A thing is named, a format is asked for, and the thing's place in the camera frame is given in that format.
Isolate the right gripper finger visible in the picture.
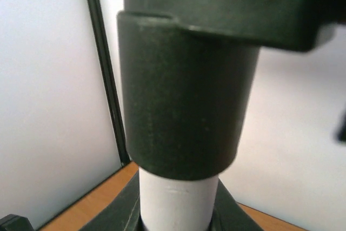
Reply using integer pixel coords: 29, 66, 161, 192
0, 214, 34, 231

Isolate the white music stand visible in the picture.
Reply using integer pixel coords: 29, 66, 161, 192
84, 0, 345, 230

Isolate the black frame post left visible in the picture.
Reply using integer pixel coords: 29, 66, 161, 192
87, 0, 130, 167

